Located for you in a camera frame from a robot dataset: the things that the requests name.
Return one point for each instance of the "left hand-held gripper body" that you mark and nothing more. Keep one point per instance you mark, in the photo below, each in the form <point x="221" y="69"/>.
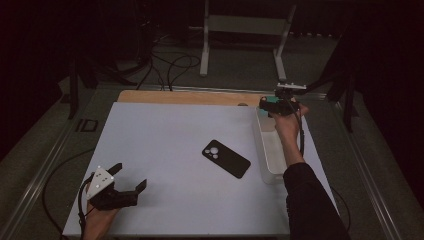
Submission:
<point x="113" y="198"/>

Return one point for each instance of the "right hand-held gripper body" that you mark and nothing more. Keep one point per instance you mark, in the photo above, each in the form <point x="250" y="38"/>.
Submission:
<point x="281" y="106"/>

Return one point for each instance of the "teal phone case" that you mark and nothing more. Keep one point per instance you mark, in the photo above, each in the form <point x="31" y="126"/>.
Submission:
<point x="263" y="112"/>

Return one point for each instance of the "white plastic bin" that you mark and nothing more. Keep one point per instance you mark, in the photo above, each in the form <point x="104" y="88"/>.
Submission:
<point x="271" y="150"/>

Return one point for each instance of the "black phone case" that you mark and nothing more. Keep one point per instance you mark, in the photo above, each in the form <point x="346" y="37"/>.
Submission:
<point x="230" y="161"/>

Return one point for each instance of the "person's right hand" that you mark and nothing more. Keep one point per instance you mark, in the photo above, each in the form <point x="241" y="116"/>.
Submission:
<point x="286" y="126"/>

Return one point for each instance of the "person's left hand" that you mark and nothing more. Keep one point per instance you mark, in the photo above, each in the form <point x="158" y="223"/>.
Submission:
<point x="98" y="223"/>

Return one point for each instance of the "white paper mat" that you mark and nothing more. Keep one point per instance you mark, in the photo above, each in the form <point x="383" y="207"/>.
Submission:
<point x="160" y="133"/>

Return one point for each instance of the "black stand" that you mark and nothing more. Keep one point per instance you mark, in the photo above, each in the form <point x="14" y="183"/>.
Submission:
<point x="72" y="96"/>
<point x="348" y="110"/>

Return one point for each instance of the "grey metal stand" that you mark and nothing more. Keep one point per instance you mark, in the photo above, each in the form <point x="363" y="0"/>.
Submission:
<point x="246" y="25"/>

